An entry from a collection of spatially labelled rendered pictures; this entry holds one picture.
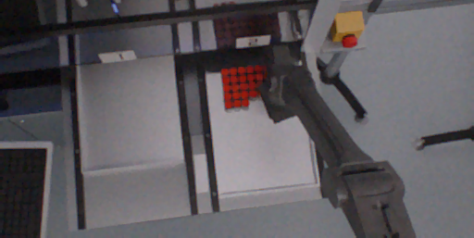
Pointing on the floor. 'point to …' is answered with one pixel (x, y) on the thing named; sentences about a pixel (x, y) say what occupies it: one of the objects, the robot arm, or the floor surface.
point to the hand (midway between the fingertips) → (275, 108)
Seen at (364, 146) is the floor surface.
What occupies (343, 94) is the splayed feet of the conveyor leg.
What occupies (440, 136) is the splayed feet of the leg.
